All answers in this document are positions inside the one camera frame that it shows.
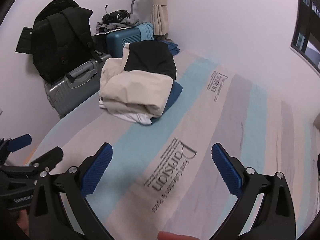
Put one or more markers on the beige tied curtain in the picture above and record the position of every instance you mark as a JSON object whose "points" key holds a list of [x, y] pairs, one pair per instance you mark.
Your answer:
{"points": [[159, 19]]}

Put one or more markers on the blue clothes pile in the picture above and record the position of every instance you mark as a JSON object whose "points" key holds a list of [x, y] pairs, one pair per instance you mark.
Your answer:
{"points": [[171, 46]]}

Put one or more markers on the grey hard suitcase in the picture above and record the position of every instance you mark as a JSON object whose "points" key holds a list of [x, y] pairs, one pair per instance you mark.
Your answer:
{"points": [[76, 87]]}

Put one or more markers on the folded blue garment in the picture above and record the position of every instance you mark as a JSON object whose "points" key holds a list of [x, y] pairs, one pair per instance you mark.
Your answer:
{"points": [[172, 97]]}

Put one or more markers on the striped pastel bed sheet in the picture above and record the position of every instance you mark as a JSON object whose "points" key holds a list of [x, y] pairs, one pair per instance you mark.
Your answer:
{"points": [[162, 176]]}

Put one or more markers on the grey clothes on suitcase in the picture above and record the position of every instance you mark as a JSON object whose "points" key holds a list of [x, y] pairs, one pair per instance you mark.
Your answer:
{"points": [[131, 21]]}

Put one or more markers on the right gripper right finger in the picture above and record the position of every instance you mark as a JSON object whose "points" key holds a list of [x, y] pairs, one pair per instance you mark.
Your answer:
{"points": [[275, 218]]}

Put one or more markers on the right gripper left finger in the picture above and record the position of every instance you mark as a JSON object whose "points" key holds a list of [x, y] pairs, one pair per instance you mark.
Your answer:
{"points": [[48, 218]]}

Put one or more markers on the black backpack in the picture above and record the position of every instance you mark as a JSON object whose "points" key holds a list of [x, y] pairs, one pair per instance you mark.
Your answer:
{"points": [[60, 40]]}

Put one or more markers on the dark window frame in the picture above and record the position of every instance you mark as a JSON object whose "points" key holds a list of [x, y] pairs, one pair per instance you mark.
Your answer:
{"points": [[305, 40]]}

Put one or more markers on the cream and black jacket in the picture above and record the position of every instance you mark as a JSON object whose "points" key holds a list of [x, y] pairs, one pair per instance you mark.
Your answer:
{"points": [[140, 81]]}

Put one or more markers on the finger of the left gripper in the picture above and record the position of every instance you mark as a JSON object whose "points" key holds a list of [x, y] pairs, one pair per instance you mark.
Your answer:
{"points": [[18, 143]]}

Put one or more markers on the right hand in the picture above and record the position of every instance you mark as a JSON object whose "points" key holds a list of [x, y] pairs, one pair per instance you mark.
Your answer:
{"points": [[163, 235]]}

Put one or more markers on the black headphones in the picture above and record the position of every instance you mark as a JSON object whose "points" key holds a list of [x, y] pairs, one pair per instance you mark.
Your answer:
{"points": [[115, 17]]}

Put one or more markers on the folded white garment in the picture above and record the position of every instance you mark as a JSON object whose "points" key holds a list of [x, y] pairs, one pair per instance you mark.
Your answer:
{"points": [[140, 118]]}

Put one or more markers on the left hand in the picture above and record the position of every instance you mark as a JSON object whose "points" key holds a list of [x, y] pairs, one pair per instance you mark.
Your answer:
{"points": [[23, 221]]}

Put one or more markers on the teal hard suitcase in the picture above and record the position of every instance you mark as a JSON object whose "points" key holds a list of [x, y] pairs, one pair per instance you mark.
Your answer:
{"points": [[116, 40]]}

